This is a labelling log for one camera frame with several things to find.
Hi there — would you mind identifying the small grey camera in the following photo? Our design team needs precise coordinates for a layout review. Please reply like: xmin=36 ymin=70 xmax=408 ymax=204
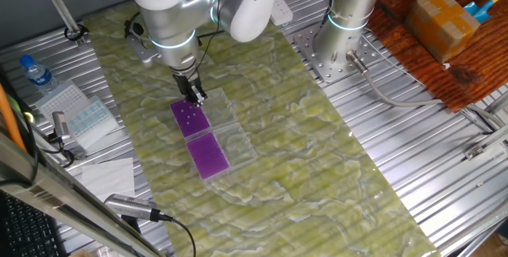
xmin=51 ymin=110 xmax=71 ymax=142

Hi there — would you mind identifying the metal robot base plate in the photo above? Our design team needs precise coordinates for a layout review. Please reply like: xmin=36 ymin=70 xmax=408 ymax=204
xmin=292 ymin=21 xmax=384 ymax=86

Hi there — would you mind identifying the blue yellow toy shovel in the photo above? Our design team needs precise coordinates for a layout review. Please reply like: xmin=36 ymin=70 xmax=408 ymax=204
xmin=463 ymin=0 xmax=508 ymax=25

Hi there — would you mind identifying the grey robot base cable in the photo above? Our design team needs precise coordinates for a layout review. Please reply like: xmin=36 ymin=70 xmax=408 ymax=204
xmin=345 ymin=49 xmax=508 ymax=131

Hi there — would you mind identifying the white power strip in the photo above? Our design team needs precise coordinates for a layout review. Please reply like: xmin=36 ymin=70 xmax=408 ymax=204
xmin=269 ymin=0 xmax=294 ymax=27

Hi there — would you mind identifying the reddish brown wooden board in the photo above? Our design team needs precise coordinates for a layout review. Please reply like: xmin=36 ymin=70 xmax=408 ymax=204
xmin=367 ymin=0 xmax=508 ymax=113

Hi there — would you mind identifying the black keyboard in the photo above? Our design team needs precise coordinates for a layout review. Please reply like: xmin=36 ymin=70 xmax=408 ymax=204
xmin=0 ymin=191 xmax=68 ymax=257

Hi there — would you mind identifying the white paper sheet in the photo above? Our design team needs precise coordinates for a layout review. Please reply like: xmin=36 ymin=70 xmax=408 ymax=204
xmin=75 ymin=156 xmax=137 ymax=203

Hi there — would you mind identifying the aluminium frame bar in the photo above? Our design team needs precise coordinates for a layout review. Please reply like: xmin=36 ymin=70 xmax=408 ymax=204
xmin=0 ymin=129 xmax=166 ymax=257

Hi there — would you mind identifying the large silver camera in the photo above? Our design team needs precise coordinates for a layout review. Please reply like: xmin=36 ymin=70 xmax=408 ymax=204
xmin=103 ymin=193 xmax=160 ymax=223

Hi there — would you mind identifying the metal pole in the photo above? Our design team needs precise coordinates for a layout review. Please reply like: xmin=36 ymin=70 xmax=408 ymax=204
xmin=33 ymin=0 xmax=87 ymax=48

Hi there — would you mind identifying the white pipette tip box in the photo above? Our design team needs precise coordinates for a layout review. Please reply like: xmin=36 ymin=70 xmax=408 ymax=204
xmin=34 ymin=80 xmax=89 ymax=125

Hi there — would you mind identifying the black camera clamp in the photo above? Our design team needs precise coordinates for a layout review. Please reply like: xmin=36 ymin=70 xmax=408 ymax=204
xmin=41 ymin=132 xmax=76 ymax=169

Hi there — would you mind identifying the blue cap water bottle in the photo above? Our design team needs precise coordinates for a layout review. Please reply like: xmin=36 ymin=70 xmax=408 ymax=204
xmin=19 ymin=54 xmax=60 ymax=95

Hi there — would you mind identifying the black camera cable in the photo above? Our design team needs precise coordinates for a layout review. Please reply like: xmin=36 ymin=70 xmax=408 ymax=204
xmin=156 ymin=212 xmax=198 ymax=257

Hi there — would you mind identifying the small metal corner bracket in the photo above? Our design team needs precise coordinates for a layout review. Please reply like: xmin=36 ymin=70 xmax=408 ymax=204
xmin=463 ymin=142 xmax=486 ymax=161

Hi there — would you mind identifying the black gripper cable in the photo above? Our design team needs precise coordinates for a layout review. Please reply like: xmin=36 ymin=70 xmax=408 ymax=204
xmin=196 ymin=0 xmax=227 ymax=75

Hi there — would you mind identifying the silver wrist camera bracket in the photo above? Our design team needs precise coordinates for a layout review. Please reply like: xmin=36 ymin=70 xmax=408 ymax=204
xmin=125 ymin=33 xmax=160 ymax=68

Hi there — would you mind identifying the taped cardboard box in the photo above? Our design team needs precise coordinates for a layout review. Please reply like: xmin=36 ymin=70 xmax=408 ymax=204
xmin=405 ymin=0 xmax=482 ymax=64

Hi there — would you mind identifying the blue pipette tip box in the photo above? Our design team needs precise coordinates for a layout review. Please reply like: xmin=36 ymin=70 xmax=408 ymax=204
xmin=65 ymin=94 xmax=120 ymax=151

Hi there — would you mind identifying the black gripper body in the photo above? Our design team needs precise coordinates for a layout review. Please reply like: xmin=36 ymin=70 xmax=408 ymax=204
xmin=173 ymin=69 xmax=201 ymax=96

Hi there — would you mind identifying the orange pole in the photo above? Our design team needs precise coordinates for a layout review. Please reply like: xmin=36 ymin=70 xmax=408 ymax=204
xmin=0 ymin=83 xmax=28 ymax=154

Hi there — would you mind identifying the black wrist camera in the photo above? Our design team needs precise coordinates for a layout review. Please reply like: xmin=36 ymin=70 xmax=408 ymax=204
xmin=123 ymin=10 xmax=146 ymax=40

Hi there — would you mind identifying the green marble pattern mat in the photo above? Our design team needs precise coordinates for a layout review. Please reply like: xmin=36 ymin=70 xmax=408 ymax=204
xmin=83 ymin=1 xmax=441 ymax=257

